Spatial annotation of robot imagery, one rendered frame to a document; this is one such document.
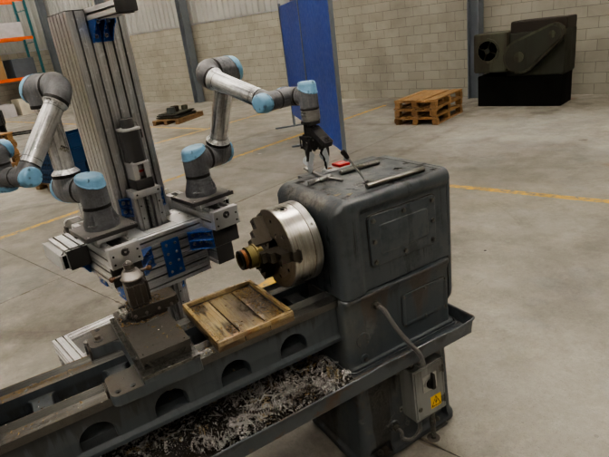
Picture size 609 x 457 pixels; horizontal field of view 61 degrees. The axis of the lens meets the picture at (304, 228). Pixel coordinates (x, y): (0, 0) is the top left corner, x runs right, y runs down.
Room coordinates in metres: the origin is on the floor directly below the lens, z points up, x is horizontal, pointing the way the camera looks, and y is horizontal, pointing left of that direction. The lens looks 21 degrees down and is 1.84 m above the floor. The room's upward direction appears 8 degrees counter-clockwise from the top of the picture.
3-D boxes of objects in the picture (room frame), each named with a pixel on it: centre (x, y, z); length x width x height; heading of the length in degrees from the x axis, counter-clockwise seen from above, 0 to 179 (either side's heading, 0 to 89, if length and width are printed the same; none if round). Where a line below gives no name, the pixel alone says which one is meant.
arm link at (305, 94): (2.10, -0.08, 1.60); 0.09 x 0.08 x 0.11; 47
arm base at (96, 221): (2.13, 0.86, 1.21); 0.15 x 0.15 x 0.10
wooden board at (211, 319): (1.72, 0.30, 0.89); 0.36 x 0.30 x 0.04; 29
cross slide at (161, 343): (1.58, 0.58, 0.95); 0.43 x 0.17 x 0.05; 29
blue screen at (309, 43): (8.78, -0.37, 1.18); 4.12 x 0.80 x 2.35; 8
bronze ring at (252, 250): (1.77, 0.21, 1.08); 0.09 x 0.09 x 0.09; 29
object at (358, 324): (2.05, -0.26, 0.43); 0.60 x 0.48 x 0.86; 119
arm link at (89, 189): (2.13, 0.87, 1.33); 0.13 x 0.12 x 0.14; 60
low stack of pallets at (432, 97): (9.70, -2.60, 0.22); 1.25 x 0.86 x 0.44; 140
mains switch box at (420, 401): (1.81, -0.39, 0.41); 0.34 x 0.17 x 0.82; 119
